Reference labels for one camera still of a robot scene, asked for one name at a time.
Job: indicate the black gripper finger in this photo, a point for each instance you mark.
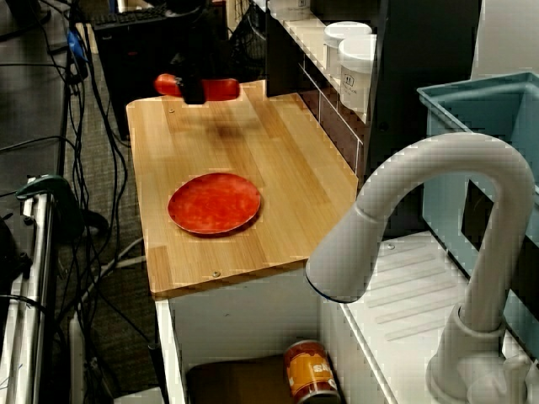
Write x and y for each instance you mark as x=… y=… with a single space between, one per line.
x=193 y=92

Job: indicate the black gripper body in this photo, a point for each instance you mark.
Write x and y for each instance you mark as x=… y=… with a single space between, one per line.
x=198 y=46

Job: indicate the red toy sausage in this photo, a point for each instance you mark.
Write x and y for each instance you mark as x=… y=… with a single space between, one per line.
x=221 y=89

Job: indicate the red round plate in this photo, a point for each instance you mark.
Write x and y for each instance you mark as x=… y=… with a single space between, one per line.
x=215 y=204

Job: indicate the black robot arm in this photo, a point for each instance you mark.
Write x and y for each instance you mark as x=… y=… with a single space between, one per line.
x=185 y=5

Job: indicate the light wooden shelf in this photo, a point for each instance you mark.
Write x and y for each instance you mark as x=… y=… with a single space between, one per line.
x=307 y=38

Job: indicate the plain white plastic jar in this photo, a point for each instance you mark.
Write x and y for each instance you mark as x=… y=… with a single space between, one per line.
x=341 y=42

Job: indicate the dark tile backsplash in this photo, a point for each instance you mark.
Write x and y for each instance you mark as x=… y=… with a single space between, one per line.
x=337 y=126

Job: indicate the dark grey desk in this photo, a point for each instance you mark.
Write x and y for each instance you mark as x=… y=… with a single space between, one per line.
x=29 y=97

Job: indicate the green clamp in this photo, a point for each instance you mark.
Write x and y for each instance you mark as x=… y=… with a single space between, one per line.
x=46 y=183

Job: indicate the grey toy faucet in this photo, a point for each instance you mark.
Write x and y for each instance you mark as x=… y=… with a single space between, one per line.
x=345 y=252

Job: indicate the black toy kitchen hutch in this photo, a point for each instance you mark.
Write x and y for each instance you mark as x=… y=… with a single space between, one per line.
x=421 y=63

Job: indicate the black device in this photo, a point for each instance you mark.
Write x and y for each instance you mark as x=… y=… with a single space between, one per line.
x=10 y=261

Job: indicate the teal plastic bin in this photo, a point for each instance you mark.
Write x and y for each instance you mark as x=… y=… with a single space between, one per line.
x=476 y=113

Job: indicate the white toy sink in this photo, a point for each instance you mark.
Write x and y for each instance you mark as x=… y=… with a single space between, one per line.
x=412 y=286

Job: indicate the orange soup can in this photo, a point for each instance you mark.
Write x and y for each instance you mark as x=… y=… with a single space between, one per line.
x=307 y=370

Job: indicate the black square patch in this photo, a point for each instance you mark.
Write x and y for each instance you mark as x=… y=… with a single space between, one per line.
x=478 y=214

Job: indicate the aluminium frame rail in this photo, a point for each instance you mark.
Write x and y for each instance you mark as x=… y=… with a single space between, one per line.
x=40 y=252

